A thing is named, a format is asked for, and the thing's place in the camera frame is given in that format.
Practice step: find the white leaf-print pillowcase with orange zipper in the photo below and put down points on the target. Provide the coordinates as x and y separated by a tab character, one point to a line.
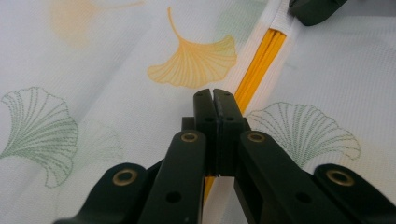
124	102

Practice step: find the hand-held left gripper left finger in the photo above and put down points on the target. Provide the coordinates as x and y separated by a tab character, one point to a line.
204	124

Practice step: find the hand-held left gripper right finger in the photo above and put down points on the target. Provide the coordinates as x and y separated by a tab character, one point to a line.
230	124

